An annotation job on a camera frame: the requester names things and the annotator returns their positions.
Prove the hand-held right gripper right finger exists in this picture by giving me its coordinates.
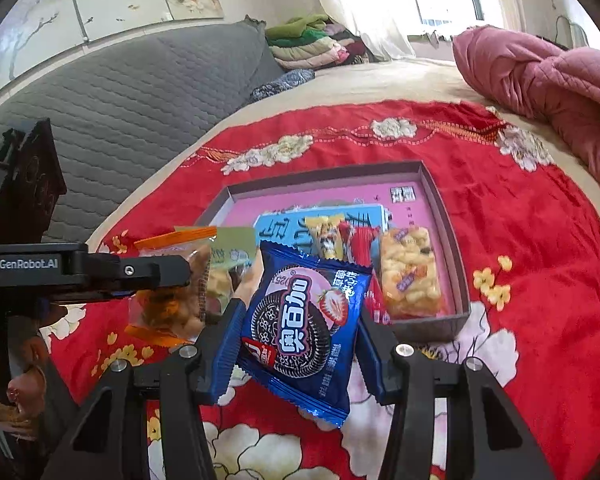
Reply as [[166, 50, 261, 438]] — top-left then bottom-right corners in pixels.
[[357, 305, 556, 480]]

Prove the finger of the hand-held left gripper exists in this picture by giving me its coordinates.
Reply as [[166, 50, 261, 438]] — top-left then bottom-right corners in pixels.
[[87, 254, 192, 303]]

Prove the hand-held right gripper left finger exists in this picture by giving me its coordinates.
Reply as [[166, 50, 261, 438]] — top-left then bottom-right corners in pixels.
[[40, 297, 248, 480]]

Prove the orange peanut packet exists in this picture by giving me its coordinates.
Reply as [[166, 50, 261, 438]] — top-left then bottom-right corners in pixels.
[[125, 226, 218, 348]]

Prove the gray cardboard box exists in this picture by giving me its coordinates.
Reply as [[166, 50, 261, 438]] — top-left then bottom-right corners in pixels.
[[192, 160, 471, 343]]

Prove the blue cookie packet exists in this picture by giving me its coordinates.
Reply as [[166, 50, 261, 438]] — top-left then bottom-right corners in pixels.
[[237, 240, 373, 428]]

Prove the clear rice puff packet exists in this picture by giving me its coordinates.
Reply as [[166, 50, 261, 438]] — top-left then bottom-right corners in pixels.
[[380, 226, 443, 318]]

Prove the green snack packet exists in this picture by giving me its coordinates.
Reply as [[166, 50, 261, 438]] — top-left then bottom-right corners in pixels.
[[205, 226, 258, 313]]

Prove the red sausage packet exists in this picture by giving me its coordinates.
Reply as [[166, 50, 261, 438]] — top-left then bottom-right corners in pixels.
[[337, 224, 393, 326]]

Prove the yellow bread packet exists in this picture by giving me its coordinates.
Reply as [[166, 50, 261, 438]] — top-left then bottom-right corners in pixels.
[[305, 212, 346, 261]]

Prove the person's left hand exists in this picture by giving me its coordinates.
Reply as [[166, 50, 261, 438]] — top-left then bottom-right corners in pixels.
[[0, 330, 48, 426]]

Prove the gray quilted headboard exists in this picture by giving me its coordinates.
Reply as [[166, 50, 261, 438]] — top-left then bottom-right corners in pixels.
[[0, 16, 286, 261]]

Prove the pink workbook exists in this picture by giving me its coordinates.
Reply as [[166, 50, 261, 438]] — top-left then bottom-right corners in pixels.
[[220, 177, 456, 318]]

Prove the red floral blanket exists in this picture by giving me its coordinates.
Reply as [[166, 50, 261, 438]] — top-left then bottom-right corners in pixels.
[[35, 99, 600, 480]]

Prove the dark floral pillow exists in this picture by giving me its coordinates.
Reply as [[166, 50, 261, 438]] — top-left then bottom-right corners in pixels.
[[250, 69, 316, 103]]

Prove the stack of folded clothes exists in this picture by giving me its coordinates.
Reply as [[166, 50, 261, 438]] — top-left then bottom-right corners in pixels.
[[265, 14, 368, 71]]

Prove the beige bed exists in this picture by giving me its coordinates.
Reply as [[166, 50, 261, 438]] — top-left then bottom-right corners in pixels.
[[87, 57, 600, 251]]

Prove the pink quilt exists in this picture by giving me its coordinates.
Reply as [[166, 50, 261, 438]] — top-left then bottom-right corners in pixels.
[[452, 25, 600, 198]]

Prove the floral wall painting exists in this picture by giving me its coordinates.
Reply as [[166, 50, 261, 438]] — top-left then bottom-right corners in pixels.
[[0, 0, 223, 106]]

